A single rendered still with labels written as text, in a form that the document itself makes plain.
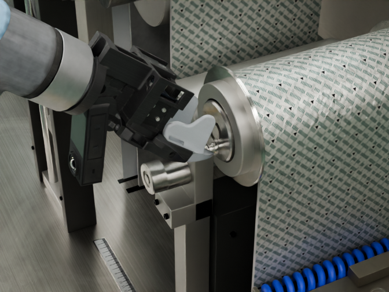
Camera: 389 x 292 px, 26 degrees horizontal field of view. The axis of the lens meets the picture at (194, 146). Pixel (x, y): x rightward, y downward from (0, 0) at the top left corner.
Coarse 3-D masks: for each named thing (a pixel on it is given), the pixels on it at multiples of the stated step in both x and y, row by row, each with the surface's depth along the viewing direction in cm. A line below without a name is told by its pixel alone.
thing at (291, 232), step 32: (320, 192) 104; (352, 192) 107; (384, 192) 111; (256, 224) 103; (288, 224) 105; (320, 224) 108; (352, 224) 111; (384, 224) 115; (256, 256) 106; (288, 256) 109; (320, 256) 112
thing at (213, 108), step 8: (208, 104) 99; (216, 104) 97; (208, 112) 99; (216, 112) 97; (224, 112) 96; (216, 120) 98; (224, 120) 96; (216, 128) 99; (224, 128) 96; (216, 136) 99; (224, 136) 97; (232, 136) 96; (224, 144) 98; (232, 144) 96; (224, 152) 99; (232, 152) 97; (224, 160) 99
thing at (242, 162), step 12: (204, 84) 100; (216, 84) 97; (228, 84) 97; (204, 96) 100; (216, 96) 97; (228, 96) 95; (228, 108) 95; (240, 108) 95; (240, 120) 94; (240, 132) 94; (240, 144) 95; (252, 144) 95; (240, 156) 96; (252, 156) 96; (228, 168) 100; (240, 168) 97
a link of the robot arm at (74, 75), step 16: (64, 32) 83; (64, 48) 80; (80, 48) 82; (64, 64) 80; (80, 64) 81; (64, 80) 81; (80, 80) 82; (48, 96) 81; (64, 96) 82; (80, 96) 82
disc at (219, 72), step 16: (208, 80) 102; (224, 80) 98; (240, 80) 95; (240, 96) 95; (256, 112) 93; (256, 128) 93; (256, 144) 95; (256, 160) 96; (240, 176) 101; (256, 176) 97
